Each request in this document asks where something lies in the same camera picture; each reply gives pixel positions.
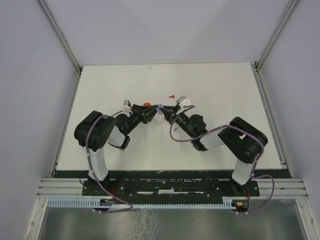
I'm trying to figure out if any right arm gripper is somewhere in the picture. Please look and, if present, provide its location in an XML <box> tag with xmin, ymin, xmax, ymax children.
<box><xmin>159</xmin><ymin>105</ymin><xmax>194</xmax><ymax>138</ymax></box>

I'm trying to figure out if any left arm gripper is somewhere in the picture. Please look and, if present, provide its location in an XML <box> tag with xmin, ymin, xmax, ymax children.
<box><xmin>125</xmin><ymin>103</ymin><xmax>159</xmax><ymax>135</ymax></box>

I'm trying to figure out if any lavender round charging case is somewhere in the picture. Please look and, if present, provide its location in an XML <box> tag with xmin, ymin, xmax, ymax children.
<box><xmin>156</xmin><ymin>103</ymin><xmax>163</xmax><ymax>115</ymax></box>

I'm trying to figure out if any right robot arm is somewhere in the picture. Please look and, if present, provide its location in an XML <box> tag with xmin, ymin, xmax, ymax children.
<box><xmin>144</xmin><ymin>103</ymin><xmax>268</xmax><ymax>196</ymax></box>

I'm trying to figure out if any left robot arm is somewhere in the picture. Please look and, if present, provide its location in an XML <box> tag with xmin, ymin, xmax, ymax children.
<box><xmin>74</xmin><ymin>100</ymin><xmax>159</xmax><ymax>195</ymax></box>

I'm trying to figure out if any white round charging case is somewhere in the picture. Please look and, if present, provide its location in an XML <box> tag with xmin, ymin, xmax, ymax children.
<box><xmin>154</xmin><ymin>116</ymin><xmax>162</xmax><ymax>122</ymax></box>

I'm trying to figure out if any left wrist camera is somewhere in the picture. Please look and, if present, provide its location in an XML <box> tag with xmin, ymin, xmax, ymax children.
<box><xmin>122</xmin><ymin>100</ymin><xmax>132</xmax><ymax>112</ymax></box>

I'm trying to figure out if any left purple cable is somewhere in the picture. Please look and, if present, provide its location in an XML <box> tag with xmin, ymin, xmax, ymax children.
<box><xmin>84</xmin><ymin>109</ymin><xmax>135</xmax><ymax>215</ymax></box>

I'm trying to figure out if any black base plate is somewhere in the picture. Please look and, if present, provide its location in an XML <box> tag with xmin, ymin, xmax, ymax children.
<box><xmin>81</xmin><ymin>172</ymin><xmax>261</xmax><ymax>201</ymax></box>

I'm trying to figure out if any white cable duct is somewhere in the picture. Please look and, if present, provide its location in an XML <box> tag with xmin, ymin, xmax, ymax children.
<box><xmin>46</xmin><ymin>196</ymin><xmax>237</xmax><ymax>209</ymax></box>

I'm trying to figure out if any left aluminium frame post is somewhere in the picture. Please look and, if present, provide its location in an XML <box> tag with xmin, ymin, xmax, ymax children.
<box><xmin>36</xmin><ymin>0</ymin><xmax>82</xmax><ymax>73</ymax></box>

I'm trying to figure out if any aluminium frame post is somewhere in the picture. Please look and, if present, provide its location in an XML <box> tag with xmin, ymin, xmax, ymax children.
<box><xmin>254</xmin><ymin>0</ymin><xmax>301</xmax><ymax>72</ymax></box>
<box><xmin>36</xmin><ymin>0</ymin><xmax>82</xmax><ymax>73</ymax></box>

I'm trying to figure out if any front aluminium rail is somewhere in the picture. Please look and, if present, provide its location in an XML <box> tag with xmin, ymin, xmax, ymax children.
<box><xmin>36</xmin><ymin>178</ymin><xmax>308</xmax><ymax>199</ymax></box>

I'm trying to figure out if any right aluminium frame post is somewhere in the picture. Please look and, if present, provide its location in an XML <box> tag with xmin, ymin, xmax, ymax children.
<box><xmin>254</xmin><ymin>0</ymin><xmax>301</xmax><ymax>72</ymax></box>

